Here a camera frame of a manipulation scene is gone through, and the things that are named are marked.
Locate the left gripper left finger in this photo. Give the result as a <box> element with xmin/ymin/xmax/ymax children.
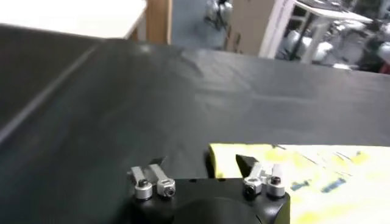
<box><xmin>127</xmin><ymin>156</ymin><xmax>177</xmax><ymax>200</ymax></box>

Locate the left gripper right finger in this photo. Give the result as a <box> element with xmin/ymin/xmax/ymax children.
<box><xmin>236</xmin><ymin>154</ymin><xmax>286</xmax><ymax>198</ymax></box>

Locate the yellow-green t-shirt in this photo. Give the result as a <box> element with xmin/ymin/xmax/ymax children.
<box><xmin>208</xmin><ymin>142</ymin><xmax>390</xmax><ymax>224</ymax></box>

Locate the black plastic table cover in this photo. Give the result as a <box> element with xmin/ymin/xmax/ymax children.
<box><xmin>0</xmin><ymin>38</ymin><xmax>390</xmax><ymax>224</ymax></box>

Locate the tall white cardboard box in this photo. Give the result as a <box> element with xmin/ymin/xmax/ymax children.
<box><xmin>225</xmin><ymin>0</ymin><xmax>289</xmax><ymax>58</ymax></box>

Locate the white standing desk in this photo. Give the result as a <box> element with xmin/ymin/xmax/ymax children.
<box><xmin>291</xmin><ymin>0</ymin><xmax>374</xmax><ymax>64</ymax></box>

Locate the white rectangular table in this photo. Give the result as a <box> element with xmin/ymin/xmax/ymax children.
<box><xmin>0</xmin><ymin>0</ymin><xmax>148</xmax><ymax>40</ymax></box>

